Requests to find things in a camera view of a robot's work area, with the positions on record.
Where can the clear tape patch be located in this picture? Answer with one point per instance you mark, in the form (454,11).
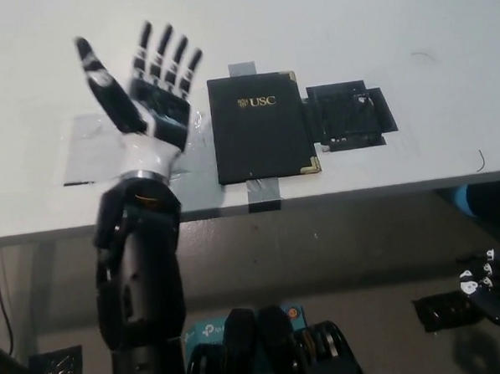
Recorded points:
(84,153)

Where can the black tape patch on desk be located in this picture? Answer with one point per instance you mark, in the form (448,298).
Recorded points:
(347,115)

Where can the black tape patch on floor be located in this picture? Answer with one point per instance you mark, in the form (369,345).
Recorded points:
(443,313)
(60,368)

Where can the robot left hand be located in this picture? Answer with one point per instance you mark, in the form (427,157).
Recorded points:
(154,116)

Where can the black diary with gold corners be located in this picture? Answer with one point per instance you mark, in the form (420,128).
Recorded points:
(259,128)

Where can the grey duct tape strip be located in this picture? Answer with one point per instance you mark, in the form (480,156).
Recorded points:
(263,192)

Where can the teal tp-link box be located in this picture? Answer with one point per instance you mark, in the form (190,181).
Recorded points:
(203,332)

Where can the blue object under desk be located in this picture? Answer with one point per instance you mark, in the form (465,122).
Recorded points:
(460,201)

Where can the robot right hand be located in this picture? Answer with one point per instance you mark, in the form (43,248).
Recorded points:
(490,283)

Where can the robot body black left block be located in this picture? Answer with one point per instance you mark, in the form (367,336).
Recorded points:
(237,351)

